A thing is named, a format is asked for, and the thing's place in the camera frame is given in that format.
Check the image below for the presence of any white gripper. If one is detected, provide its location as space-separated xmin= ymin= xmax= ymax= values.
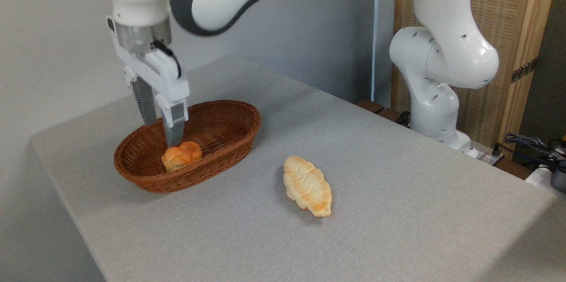
xmin=107 ymin=17 xmax=191 ymax=148

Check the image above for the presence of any round orange bread roll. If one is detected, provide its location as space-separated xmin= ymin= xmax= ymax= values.
xmin=161 ymin=141 xmax=203 ymax=173

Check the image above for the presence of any brown wicker basket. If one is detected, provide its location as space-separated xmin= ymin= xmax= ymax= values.
xmin=114 ymin=99 xmax=262 ymax=194

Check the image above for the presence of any long pale braided bread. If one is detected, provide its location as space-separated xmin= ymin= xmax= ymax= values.
xmin=283 ymin=155 xmax=333 ymax=218

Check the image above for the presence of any brown wooden base board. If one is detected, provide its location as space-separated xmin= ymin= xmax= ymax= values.
xmin=356 ymin=99 xmax=413 ymax=129

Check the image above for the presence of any black screen hinge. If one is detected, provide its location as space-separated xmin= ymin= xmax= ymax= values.
xmin=510 ymin=57 xmax=539 ymax=84

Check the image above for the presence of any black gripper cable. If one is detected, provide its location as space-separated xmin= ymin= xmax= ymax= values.
xmin=150 ymin=41 xmax=183 ymax=80

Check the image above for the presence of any dark blue cable bundle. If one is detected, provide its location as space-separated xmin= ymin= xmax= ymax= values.
xmin=503 ymin=132 xmax=566 ymax=173

